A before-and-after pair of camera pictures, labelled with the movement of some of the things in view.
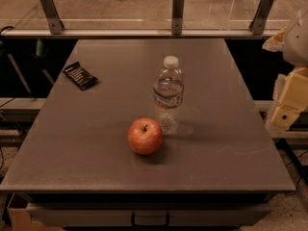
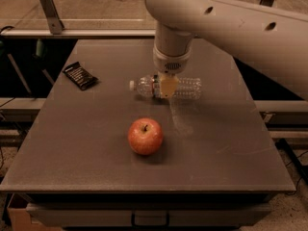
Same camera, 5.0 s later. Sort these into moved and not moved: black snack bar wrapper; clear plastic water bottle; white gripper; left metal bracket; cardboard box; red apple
Moved: white gripper; clear plastic water bottle
Not moved: red apple; cardboard box; black snack bar wrapper; left metal bracket
